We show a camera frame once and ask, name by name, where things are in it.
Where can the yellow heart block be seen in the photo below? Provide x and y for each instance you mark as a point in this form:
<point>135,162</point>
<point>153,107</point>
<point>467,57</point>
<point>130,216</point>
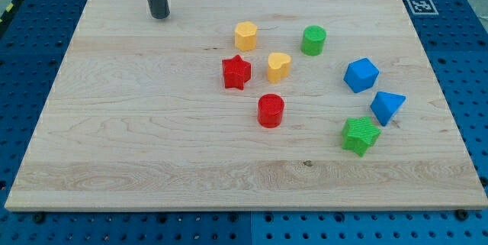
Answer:
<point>279,66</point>

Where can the light wooden board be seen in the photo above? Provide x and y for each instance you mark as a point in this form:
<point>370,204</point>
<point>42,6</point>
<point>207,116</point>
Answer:
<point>138,118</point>

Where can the red cylinder block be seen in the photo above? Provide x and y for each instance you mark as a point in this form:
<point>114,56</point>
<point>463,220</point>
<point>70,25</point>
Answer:
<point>270,110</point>

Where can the red star block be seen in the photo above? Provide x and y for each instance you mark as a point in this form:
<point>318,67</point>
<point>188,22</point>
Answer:
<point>236,72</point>

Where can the yellow hexagon block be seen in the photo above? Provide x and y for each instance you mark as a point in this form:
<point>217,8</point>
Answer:
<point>245,36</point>

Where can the green cylinder block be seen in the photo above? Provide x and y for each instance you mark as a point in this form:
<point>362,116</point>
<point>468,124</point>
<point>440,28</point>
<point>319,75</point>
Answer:
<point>313,40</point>

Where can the green star block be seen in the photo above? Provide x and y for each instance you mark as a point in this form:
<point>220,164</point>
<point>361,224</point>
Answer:
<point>359,134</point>

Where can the blue cube block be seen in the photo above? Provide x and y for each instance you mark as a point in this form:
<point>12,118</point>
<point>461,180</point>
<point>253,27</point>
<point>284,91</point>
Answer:
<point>361,75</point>

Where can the blue triangle block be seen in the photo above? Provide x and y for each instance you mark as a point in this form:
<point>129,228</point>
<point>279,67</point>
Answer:
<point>385,105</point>

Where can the white fiducial marker tag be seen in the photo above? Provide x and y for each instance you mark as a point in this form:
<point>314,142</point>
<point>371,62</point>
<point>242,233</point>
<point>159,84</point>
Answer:
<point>422,7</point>

